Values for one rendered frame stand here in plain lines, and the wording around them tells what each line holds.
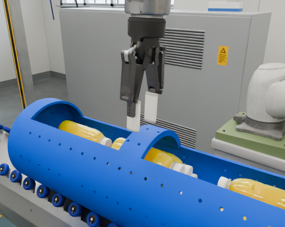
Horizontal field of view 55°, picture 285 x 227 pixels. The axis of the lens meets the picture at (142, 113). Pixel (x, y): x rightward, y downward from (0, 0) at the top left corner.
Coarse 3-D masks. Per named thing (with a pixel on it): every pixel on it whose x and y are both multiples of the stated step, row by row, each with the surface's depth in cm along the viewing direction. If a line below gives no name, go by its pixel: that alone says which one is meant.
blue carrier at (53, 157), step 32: (32, 128) 81; (96, 128) 101; (160, 128) 73; (32, 160) 79; (64, 160) 72; (96, 160) 68; (128, 160) 64; (192, 160) 82; (224, 160) 75; (64, 192) 76; (96, 192) 67; (128, 192) 62; (160, 192) 58; (192, 192) 55; (224, 192) 53; (128, 224) 65; (160, 224) 58; (192, 224) 54; (224, 224) 51; (256, 224) 48
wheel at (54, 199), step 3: (57, 192) 87; (54, 195) 86; (57, 195) 86; (60, 195) 85; (63, 195) 86; (54, 198) 86; (57, 198) 86; (60, 198) 85; (63, 198) 85; (54, 201) 86; (57, 201) 85; (60, 201) 85; (63, 201) 85; (54, 204) 85; (57, 204) 85; (60, 204) 85
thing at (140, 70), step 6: (150, 48) 54; (150, 54) 54; (144, 60) 54; (138, 66) 54; (144, 66) 54; (138, 72) 54; (138, 78) 54; (138, 84) 55; (138, 90) 55; (138, 96) 56
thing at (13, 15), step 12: (12, 0) 133; (12, 12) 134; (12, 24) 136; (12, 36) 139; (24, 36) 142; (12, 48) 142; (24, 48) 143; (24, 60) 145; (24, 72) 146; (24, 84) 148; (24, 96) 151; (24, 108) 155
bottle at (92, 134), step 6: (66, 120) 97; (60, 126) 94; (66, 126) 94; (72, 126) 93; (78, 126) 92; (84, 126) 92; (72, 132) 91; (78, 132) 90; (84, 132) 89; (90, 132) 89; (96, 132) 89; (90, 138) 88; (96, 138) 87; (102, 138) 88
